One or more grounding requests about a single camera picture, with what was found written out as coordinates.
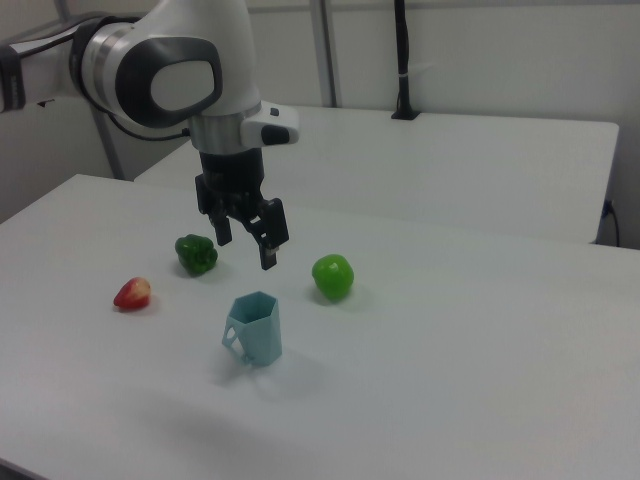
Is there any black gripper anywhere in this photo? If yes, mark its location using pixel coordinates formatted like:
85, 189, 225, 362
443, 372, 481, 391
193, 146, 292, 272

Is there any light blue hexagonal mug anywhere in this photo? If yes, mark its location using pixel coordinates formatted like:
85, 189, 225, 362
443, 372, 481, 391
221, 291, 284, 368

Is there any dark green bell pepper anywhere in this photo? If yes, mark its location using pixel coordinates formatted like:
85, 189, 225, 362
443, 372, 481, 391
174, 233, 219, 277

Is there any light green bell pepper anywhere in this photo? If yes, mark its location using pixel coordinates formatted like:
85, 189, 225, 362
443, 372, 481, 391
311, 253, 357, 304

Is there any red toy strawberry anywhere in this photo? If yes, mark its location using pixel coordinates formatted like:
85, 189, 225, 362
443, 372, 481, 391
112, 277, 153, 312

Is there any white adjacent table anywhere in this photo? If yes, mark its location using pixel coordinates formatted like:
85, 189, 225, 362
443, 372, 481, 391
133, 103, 621, 246

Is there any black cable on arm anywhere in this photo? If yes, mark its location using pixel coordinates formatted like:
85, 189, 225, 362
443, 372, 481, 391
91, 97, 194, 145

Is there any black cable-wrapped pole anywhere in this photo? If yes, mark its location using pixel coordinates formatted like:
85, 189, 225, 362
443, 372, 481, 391
392, 0, 414, 115

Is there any dark wall cable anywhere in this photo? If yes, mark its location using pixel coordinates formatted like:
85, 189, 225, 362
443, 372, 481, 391
602, 198, 622, 247

